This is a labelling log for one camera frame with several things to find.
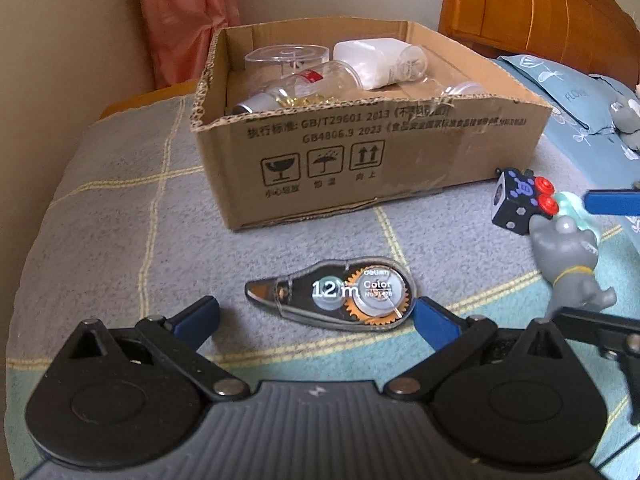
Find grey elephant figurine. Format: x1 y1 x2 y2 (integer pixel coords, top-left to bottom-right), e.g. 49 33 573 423
528 214 617 318

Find correction tape dispenser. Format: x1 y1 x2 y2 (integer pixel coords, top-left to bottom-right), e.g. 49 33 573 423
244 257 416 333

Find blue cube toy red buttons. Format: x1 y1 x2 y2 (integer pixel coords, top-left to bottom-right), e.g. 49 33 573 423
491 167 559 235

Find blue floral bedding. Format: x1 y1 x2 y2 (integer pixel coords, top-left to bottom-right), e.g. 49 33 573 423
491 53 640 201

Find grey plush toy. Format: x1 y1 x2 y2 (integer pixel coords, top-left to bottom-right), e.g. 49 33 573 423
610 89 640 153

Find grey checked blanket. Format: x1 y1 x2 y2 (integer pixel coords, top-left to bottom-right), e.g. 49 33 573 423
4 94 640 480

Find wooden bed headboard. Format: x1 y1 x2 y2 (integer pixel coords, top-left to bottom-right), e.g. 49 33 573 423
438 0 639 88

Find clear plastic cup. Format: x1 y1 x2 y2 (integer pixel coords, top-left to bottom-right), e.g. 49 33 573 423
390 44 486 99

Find brown cardboard box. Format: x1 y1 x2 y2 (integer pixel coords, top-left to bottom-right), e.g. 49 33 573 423
191 18 551 231

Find white plastic bottle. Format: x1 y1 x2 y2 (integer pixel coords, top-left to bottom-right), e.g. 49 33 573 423
333 38 409 90

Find glass jar yellow beads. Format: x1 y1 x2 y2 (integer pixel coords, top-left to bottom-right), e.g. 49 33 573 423
231 61 362 115

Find clear round plastic container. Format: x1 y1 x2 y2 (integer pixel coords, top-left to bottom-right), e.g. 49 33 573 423
244 44 330 81

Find pink orange curtain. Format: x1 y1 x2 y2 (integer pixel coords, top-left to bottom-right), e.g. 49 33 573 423
140 0 241 88

